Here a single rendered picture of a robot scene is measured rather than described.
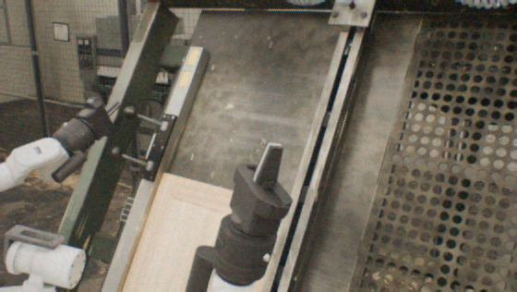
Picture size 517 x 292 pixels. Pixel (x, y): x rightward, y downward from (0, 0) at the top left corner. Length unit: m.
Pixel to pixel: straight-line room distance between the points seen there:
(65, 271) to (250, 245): 0.32
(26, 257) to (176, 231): 0.53
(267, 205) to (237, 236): 0.08
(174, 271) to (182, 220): 0.13
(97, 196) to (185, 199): 0.35
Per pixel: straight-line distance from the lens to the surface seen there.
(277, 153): 0.68
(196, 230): 1.30
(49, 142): 1.33
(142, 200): 1.41
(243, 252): 0.71
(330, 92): 1.17
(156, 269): 1.36
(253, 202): 0.67
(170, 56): 1.66
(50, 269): 0.88
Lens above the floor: 1.84
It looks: 17 degrees down
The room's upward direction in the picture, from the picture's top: straight up
